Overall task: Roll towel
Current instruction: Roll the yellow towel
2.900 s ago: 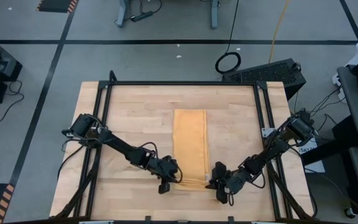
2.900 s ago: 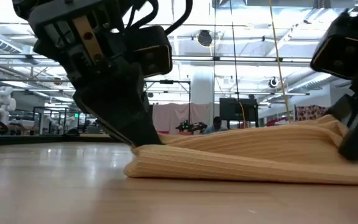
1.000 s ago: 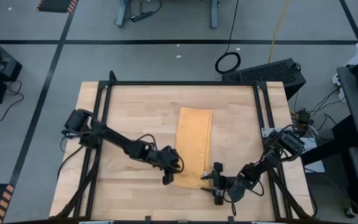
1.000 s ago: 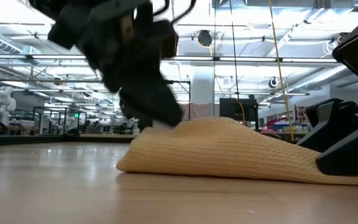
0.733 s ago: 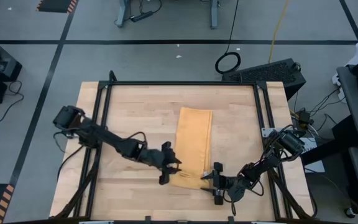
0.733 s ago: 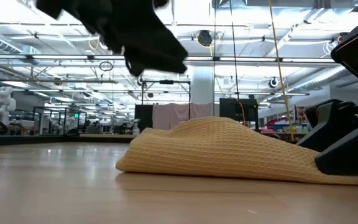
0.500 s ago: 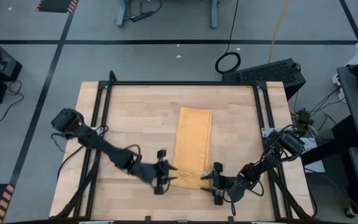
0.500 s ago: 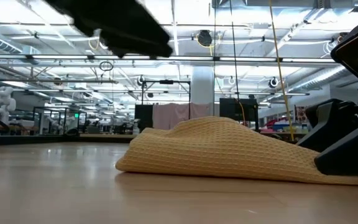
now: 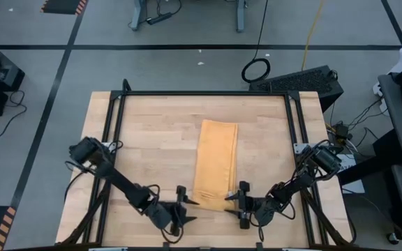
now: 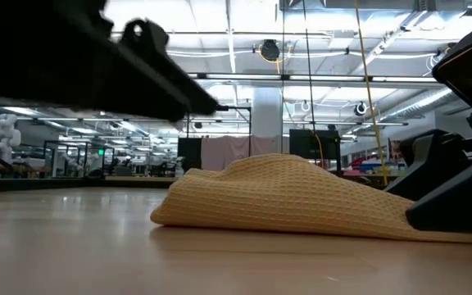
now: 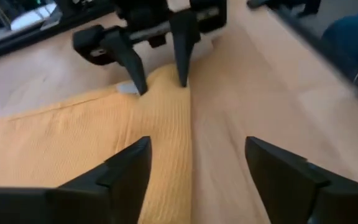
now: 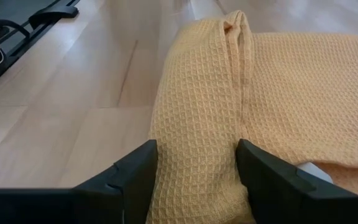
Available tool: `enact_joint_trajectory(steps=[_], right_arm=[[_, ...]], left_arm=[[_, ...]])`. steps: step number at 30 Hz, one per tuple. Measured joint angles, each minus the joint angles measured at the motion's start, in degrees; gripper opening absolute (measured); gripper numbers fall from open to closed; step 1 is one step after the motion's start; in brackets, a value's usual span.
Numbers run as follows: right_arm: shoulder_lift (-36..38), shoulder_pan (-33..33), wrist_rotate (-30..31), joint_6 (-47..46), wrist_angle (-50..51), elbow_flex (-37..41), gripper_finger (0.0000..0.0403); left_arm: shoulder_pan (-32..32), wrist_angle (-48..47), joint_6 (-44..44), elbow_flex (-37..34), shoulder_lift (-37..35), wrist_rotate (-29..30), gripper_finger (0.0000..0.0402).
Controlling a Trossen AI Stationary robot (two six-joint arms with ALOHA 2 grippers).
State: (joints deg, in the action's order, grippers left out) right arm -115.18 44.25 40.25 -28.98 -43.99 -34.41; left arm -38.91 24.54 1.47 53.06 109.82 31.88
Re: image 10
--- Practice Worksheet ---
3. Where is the black aluminium table frame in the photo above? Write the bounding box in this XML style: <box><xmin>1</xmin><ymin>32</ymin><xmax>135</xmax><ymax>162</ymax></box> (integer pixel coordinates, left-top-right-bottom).
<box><xmin>0</xmin><ymin>175</ymin><xmax>401</xmax><ymax>194</ymax></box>

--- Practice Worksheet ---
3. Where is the pink hanging cloth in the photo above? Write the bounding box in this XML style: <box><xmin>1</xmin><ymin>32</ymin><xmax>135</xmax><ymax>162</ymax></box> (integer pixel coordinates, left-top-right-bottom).
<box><xmin>201</xmin><ymin>134</ymin><xmax>280</xmax><ymax>172</ymax></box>

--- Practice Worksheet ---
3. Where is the yellow hanging cable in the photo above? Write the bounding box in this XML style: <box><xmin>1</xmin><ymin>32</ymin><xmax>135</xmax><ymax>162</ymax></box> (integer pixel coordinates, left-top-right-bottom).
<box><xmin>354</xmin><ymin>0</ymin><xmax>388</xmax><ymax>174</ymax></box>

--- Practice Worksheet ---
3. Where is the black screen panel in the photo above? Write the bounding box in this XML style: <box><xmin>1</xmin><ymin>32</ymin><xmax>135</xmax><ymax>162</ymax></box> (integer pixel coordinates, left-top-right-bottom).
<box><xmin>288</xmin><ymin>129</ymin><xmax>342</xmax><ymax>161</ymax></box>

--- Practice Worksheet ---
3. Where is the black ceiling cable reel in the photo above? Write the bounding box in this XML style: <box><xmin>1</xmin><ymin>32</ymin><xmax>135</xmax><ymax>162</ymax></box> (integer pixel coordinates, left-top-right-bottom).
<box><xmin>258</xmin><ymin>39</ymin><xmax>282</xmax><ymax>64</ymax></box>

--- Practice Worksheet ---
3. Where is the black hanging panel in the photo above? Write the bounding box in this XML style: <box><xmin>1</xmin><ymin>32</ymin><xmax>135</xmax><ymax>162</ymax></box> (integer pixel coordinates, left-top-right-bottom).
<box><xmin>177</xmin><ymin>137</ymin><xmax>203</xmax><ymax>171</ymax></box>

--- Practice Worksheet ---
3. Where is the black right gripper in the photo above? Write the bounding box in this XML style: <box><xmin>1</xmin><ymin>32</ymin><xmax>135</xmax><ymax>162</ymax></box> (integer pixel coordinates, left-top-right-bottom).
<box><xmin>384</xmin><ymin>16</ymin><xmax>472</xmax><ymax>202</ymax></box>

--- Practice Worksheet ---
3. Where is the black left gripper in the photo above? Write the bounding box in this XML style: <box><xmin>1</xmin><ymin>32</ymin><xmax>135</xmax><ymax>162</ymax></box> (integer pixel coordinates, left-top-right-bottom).
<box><xmin>0</xmin><ymin>0</ymin><xmax>190</xmax><ymax>123</ymax></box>

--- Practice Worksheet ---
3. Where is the long ceiling light bar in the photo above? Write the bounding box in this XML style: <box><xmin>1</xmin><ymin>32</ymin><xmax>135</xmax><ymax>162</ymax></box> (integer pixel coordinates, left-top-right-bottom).
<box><xmin>186</xmin><ymin>72</ymin><xmax>440</xmax><ymax>84</ymax></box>

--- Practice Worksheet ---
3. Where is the yellow waffle towel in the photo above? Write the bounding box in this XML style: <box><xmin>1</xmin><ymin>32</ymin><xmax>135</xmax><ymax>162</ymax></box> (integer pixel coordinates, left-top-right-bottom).
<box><xmin>150</xmin><ymin>152</ymin><xmax>472</xmax><ymax>245</ymax></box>

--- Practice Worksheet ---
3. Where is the white round pillar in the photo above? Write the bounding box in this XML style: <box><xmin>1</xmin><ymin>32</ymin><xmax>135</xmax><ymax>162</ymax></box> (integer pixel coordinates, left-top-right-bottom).
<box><xmin>252</xmin><ymin>85</ymin><xmax>284</xmax><ymax>141</ymax></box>

